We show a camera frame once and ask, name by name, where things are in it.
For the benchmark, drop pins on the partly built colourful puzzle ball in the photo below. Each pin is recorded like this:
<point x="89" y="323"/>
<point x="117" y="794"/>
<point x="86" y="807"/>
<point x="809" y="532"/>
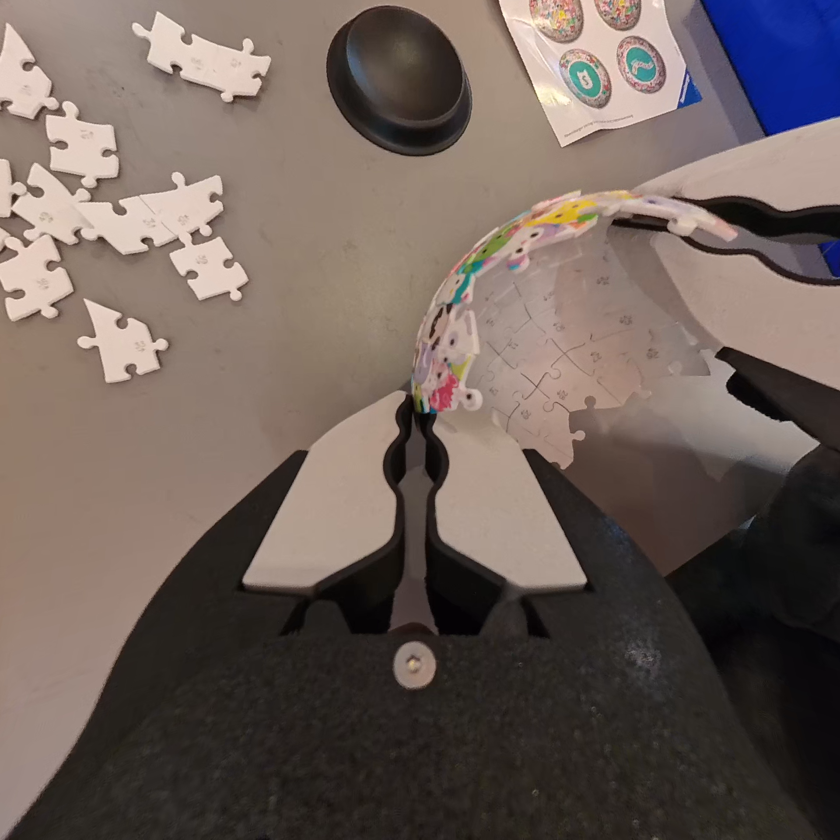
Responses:
<point x="558" y="341"/>

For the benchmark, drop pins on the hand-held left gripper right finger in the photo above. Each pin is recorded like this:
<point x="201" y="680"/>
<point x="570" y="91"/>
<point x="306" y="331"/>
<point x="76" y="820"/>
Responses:
<point x="505" y="518"/>

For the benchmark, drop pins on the black round puzzle stand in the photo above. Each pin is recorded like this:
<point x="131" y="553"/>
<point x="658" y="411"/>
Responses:
<point x="400" y="79"/>

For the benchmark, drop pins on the printed sticker sheet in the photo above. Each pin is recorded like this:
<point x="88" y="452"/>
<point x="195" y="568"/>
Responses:
<point x="590" y="65"/>

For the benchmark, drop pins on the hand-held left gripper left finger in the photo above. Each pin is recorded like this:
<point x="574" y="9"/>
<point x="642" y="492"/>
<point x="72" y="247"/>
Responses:
<point x="328" y="512"/>

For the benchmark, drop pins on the group of white puzzle pieces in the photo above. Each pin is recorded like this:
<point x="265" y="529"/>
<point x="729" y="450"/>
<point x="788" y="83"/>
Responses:
<point x="85" y="144"/>

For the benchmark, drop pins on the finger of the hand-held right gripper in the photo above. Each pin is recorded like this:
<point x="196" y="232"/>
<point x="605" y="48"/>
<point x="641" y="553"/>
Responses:
<point x="754" y="302"/>
<point x="774" y="170"/>

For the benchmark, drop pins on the blue plastic bin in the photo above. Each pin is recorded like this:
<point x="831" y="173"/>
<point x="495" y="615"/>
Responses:
<point x="781" y="59"/>

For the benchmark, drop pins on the person's dark pants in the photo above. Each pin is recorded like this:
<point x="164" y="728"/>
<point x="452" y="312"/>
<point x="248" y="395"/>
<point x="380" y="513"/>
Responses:
<point x="774" y="623"/>

